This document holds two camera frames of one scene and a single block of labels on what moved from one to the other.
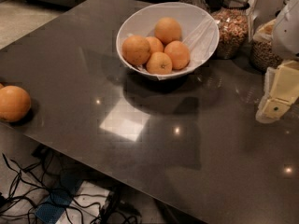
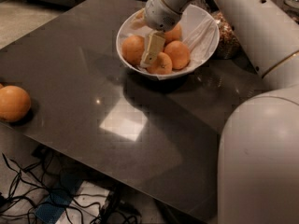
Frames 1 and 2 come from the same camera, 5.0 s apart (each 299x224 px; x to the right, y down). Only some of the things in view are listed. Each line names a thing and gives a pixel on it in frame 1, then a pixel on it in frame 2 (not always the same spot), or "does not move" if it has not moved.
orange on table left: [15, 104] does not move
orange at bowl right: [178, 54] does not move
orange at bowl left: [135, 49] does not move
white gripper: [287, 32] → [158, 13]
